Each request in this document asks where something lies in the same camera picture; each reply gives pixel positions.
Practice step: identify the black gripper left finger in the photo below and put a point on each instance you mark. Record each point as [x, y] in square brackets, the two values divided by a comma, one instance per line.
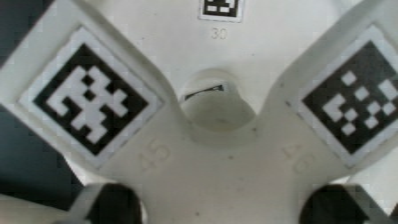
[106, 205]

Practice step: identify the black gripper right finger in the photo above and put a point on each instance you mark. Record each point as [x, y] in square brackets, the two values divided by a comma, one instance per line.
[341, 205]

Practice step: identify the white cylindrical table leg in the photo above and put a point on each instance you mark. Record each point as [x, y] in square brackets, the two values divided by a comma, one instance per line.
[213, 105]

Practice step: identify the white cross-shaped table base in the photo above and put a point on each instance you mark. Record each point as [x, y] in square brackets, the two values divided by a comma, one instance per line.
[67, 80]

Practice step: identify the white round table top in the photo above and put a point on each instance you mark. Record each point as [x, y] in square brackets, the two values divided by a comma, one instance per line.
[310, 54]

